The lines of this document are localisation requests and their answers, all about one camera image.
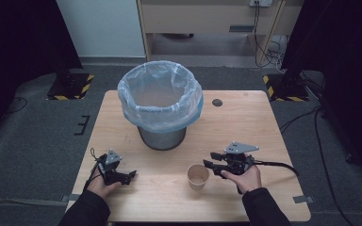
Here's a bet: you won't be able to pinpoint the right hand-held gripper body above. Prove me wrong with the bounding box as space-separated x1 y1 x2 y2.
220 141 260 177

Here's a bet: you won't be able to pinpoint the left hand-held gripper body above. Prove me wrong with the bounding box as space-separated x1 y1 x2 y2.
95 149 130 186

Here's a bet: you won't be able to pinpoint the brown paper cup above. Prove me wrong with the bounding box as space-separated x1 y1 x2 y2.
187 163 210 191

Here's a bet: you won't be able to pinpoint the grey metal mesh trash bin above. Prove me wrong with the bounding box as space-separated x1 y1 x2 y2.
137 124 188 152

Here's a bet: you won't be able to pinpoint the clear blue plastic bin bag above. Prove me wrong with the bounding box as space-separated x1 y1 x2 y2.
117 59 205 134

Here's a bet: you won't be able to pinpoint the person's left hand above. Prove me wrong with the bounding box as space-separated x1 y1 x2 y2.
86 170 123 200

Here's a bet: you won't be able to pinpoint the person's right hand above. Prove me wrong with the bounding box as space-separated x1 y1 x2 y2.
220 163 263 196

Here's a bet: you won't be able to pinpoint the grey tape strip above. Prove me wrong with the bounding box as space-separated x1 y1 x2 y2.
292 194 315 204
60 193 80 203

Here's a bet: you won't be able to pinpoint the black stand base striped edge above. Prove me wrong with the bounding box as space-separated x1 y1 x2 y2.
262 73 310 103
46 73 95 101

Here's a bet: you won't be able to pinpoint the light wooden cabinet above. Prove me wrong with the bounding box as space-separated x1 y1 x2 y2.
137 0 306 63

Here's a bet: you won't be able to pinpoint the dark curtain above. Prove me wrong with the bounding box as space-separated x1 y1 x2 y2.
0 0 84 149
280 0 362 186

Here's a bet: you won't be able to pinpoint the white power strip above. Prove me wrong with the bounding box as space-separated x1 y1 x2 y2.
248 0 273 8

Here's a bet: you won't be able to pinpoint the left hand-held gripper black cable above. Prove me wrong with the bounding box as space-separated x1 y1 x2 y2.
82 147 107 193

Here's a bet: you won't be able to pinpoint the hand-held gripper black cable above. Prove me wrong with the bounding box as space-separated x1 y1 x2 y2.
82 147 107 193
252 159 300 177

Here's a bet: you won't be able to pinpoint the right hand-held gripper black cable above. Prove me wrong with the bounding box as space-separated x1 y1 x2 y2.
252 159 300 177

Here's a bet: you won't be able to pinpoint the long black floor cable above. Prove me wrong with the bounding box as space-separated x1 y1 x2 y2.
278 105 356 226

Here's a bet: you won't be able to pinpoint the black cables behind cabinet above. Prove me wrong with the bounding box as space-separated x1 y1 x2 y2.
252 2 288 69

